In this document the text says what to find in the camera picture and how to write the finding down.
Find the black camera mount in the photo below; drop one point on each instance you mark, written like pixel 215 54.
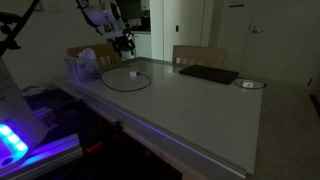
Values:
pixel 12 24

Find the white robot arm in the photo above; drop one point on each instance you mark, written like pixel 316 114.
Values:
pixel 105 17

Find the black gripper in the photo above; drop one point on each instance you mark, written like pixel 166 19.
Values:
pixel 124 42

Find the white charger plug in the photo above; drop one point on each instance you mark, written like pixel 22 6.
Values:
pixel 133 74

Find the clear plastic tissue box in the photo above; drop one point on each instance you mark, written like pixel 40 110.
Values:
pixel 81 65

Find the left wooden chair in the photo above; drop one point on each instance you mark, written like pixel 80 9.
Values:
pixel 104 53

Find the white device with blue lights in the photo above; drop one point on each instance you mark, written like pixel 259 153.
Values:
pixel 20 130

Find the white kitchen cabinets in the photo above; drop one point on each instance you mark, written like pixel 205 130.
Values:
pixel 143 46

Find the white door with handle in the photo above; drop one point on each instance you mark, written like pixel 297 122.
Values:
pixel 284 41

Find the black laptop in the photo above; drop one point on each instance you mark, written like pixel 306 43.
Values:
pixel 212 74

